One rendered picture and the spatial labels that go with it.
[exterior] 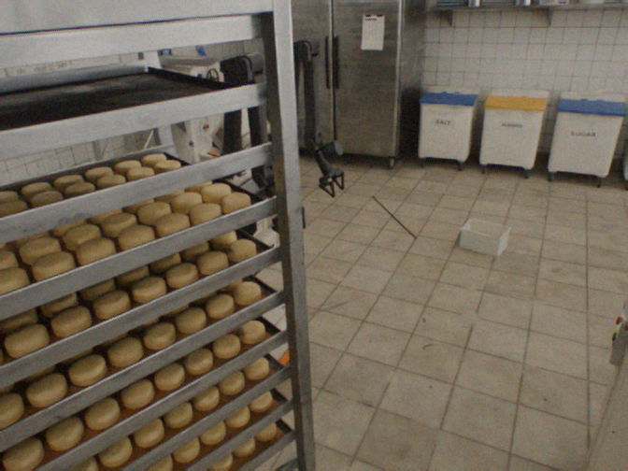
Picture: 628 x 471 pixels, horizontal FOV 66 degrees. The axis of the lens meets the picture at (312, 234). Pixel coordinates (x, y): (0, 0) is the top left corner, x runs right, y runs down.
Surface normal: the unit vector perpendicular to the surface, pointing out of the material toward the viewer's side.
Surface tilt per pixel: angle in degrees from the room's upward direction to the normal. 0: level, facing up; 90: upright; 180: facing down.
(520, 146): 92
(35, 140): 90
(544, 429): 0
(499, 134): 92
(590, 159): 93
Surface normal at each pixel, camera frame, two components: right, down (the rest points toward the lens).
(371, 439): -0.04, -0.89
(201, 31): 0.66, 0.33
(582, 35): -0.44, 0.43
